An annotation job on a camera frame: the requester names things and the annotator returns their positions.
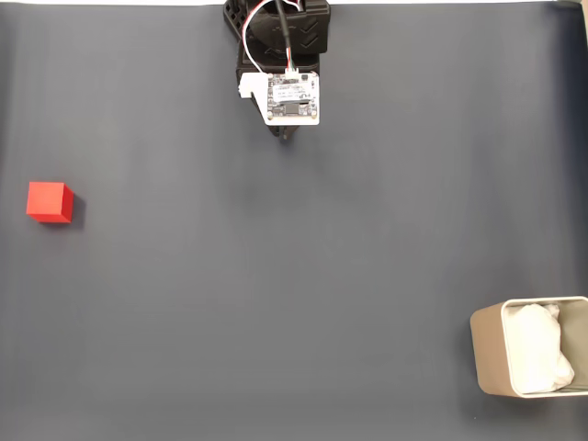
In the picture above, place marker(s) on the red cube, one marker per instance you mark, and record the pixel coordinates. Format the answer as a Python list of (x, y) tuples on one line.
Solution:
[(46, 202)]

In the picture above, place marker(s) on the beige metal box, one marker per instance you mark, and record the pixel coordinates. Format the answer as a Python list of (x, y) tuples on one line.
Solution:
[(487, 349)]

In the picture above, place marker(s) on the dark grey table mat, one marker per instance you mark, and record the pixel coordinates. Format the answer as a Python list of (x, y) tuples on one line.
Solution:
[(275, 275)]

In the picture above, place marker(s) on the white crumpled tissue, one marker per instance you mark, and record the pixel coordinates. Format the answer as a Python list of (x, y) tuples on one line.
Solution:
[(533, 349)]

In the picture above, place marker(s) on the camera board on white mount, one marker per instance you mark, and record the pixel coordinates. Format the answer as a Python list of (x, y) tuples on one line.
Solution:
[(294, 98)]

